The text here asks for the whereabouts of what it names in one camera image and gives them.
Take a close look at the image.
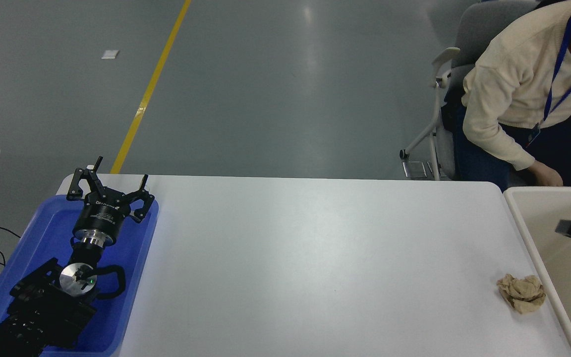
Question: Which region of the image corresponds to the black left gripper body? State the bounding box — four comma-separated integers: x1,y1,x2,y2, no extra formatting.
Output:
72,187,133,237

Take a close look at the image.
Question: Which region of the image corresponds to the person's right hand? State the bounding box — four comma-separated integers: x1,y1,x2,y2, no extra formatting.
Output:
527,161,564,188

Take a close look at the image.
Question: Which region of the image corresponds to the large pale bin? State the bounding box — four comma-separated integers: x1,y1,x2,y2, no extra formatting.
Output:
503,185,571,357

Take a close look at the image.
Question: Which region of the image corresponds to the blue plastic tray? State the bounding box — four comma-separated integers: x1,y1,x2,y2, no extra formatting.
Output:
0,194,160,357

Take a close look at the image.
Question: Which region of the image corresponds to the crumpled tan paper ball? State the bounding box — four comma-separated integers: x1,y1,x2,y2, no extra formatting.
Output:
496,274,547,315

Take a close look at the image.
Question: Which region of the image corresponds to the person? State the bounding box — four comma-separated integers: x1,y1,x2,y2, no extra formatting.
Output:
452,0,571,191

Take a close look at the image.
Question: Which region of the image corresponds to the grey office chair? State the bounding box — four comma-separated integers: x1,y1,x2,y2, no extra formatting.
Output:
399,0,571,180

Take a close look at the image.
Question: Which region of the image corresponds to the blue lanyard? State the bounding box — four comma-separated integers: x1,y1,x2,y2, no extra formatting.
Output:
524,7,571,148

